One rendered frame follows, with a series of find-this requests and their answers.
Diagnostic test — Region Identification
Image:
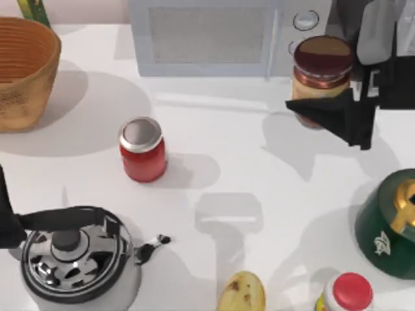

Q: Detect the green teapot with gold handle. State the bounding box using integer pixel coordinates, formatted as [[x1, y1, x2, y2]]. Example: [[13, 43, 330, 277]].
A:
[[353, 168, 415, 281]]

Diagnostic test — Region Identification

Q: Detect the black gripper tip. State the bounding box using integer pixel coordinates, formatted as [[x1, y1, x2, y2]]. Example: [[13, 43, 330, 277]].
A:
[[0, 165, 27, 257]]

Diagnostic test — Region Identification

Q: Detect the red jar with silver lid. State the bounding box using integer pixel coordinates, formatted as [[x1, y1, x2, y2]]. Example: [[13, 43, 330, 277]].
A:
[[118, 116, 168, 183]]

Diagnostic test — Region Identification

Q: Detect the microwave door handle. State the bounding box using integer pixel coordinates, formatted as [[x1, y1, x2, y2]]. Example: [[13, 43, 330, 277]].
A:
[[265, 8, 280, 82]]

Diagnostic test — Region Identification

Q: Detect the chrome kettle with black handle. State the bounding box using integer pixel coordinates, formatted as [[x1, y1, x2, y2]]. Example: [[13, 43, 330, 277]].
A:
[[14, 205, 172, 311]]

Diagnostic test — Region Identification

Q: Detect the yellow spotted potato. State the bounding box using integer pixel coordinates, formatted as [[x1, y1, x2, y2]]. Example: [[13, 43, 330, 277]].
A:
[[216, 270, 268, 311]]

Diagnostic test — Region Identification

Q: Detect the pale microwave oven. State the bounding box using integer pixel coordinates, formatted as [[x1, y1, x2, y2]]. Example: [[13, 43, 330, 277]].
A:
[[127, 0, 329, 82]]

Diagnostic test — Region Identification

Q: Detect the white bottle with red cap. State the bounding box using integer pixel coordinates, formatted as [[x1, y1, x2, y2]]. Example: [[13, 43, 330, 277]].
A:
[[313, 272, 375, 311]]

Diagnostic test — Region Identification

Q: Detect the green and yellow box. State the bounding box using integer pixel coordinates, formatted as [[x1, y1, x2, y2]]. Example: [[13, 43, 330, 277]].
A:
[[18, 0, 51, 29]]

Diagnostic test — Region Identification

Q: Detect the brown lidded glass jar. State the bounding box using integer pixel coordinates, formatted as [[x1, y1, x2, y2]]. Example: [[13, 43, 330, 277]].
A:
[[290, 35, 355, 130]]

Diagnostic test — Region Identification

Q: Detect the microwave door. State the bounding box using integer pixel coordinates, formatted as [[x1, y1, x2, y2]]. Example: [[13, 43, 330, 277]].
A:
[[128, 0, 277, 78]]

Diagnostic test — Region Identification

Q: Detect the microwave knob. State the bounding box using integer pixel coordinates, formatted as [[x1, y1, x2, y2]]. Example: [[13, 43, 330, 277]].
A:
[[292, 9, 320, 32], [288, 40, 301, 60]]

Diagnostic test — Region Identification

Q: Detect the woven wicker basket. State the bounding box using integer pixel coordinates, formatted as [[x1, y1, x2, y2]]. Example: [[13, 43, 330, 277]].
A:
[[0, 16, 62, 132]]

